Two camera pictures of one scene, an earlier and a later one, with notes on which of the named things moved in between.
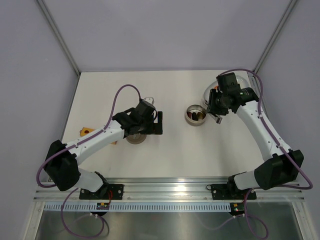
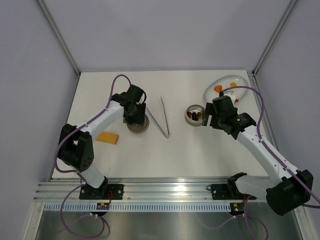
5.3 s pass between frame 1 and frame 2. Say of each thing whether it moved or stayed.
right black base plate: stayed
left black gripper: moved
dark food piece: stayed
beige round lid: moved
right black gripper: moved
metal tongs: moved
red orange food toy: stayed
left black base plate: stayed
